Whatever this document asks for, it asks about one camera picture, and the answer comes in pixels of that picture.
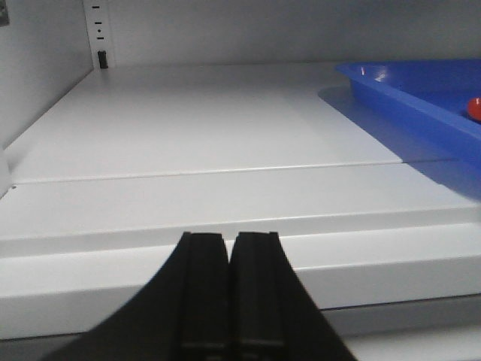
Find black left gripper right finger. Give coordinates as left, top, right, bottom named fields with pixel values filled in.
left=229, top=232, right=285, bottom=347

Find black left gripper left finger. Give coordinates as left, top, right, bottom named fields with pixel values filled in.
left=181, top=233, right=228, bottom=348

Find red plastic spoon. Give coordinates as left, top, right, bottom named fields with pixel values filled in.
left=466, top=97, right=481, bottom=123

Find grey metal cabinet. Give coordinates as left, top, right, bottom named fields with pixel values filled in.
left=1, top=1, right=480, bottom=360

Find blue plastic tray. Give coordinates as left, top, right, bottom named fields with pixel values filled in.
left=333, top=58, right=481, bottom=200

